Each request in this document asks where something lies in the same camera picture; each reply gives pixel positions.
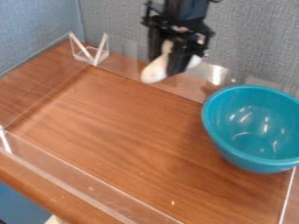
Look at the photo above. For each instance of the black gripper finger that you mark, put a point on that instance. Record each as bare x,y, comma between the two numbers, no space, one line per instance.
180,58
155,43

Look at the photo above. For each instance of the white toy mushroom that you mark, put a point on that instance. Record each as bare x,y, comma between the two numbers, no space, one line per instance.
155,71

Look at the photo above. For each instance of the clear acrylic barrier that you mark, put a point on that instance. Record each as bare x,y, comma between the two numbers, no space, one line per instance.
108,151

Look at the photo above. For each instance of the blue plastic bowl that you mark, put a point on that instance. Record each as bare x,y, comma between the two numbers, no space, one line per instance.
252,124

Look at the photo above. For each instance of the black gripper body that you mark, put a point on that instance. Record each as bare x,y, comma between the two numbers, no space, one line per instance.
180,20

